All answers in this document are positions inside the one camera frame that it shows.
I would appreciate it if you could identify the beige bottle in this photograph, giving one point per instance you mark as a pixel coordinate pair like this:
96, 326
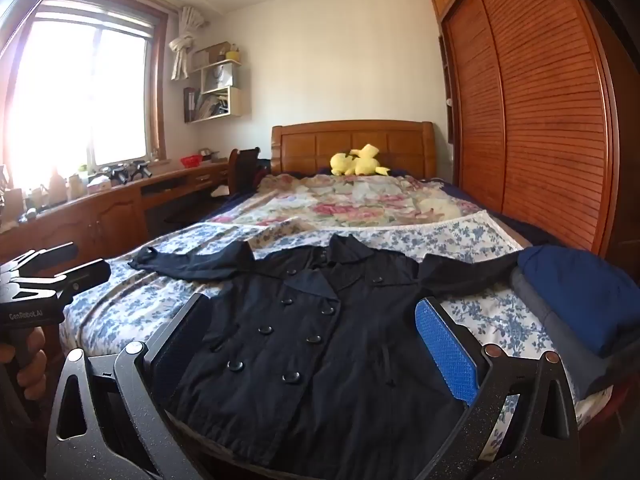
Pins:
57, 190

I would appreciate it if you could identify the folded navy blue garment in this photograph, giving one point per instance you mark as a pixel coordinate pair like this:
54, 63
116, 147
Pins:
580, 295

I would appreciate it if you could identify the wooden desk cabinet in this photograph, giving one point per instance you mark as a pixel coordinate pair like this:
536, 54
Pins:
115, 215

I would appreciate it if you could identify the folded grey garment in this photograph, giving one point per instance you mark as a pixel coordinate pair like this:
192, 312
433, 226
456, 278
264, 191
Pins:
565, 345

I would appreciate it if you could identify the black buttoned coat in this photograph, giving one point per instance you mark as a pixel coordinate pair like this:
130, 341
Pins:
310, 320

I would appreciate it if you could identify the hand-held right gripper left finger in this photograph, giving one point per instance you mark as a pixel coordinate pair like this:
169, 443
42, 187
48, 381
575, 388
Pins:
187, 340

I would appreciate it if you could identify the wooden framed window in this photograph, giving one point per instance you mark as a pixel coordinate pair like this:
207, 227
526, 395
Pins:
75, 90

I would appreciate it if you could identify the red basket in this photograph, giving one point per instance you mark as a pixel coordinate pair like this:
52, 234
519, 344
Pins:
190, 162

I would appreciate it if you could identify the tied cream curtain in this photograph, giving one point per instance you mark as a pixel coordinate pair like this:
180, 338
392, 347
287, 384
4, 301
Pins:
181, 47

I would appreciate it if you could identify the pink floral quilt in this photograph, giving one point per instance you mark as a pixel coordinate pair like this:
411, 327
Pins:
350, 205

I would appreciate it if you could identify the blue floral bed sheet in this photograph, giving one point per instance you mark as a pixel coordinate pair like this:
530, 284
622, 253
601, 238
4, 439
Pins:
500, 325

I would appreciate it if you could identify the wooden slatted wardrobe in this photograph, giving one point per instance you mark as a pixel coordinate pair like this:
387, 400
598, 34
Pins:
540, 110

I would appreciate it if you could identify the wooden bed headboard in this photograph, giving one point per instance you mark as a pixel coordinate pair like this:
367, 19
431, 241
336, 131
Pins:
300, 147

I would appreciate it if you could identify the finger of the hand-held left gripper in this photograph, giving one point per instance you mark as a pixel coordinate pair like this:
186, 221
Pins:
85, 274
45, 259

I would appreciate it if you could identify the black gadgets on desk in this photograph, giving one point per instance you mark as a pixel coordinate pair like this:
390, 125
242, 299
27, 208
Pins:
125, 172

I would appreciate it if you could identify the person's left hand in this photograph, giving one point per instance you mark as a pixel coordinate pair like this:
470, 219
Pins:
32, 360

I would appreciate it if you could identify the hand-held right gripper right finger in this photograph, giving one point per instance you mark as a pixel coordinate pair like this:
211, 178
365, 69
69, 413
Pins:
445, 345

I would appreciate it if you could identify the yellow plush toy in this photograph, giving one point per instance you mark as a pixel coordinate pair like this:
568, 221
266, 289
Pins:
357, 162

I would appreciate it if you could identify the white wall shelf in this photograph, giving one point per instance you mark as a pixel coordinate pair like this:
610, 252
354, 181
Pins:
220, 95

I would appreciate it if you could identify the dark wooden chair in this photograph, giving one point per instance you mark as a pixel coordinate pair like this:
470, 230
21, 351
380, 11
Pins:
244, 170

